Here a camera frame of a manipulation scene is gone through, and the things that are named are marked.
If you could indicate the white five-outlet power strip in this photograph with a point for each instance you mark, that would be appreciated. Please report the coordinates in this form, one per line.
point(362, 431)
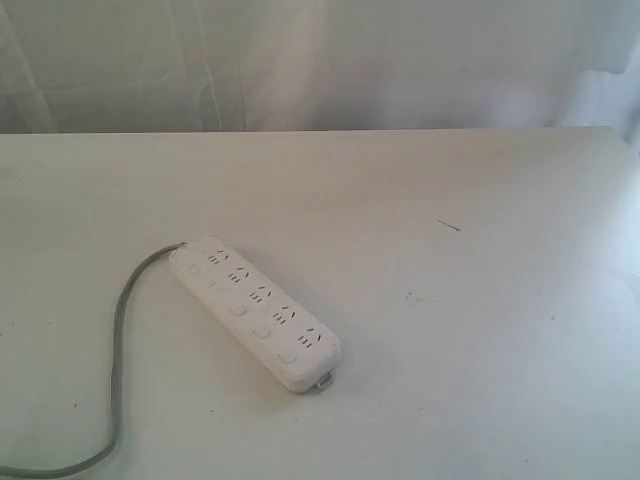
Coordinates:
point(299, 350)

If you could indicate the white backdrop curtain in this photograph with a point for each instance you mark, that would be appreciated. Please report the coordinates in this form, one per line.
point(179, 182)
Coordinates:
point(178, 66)

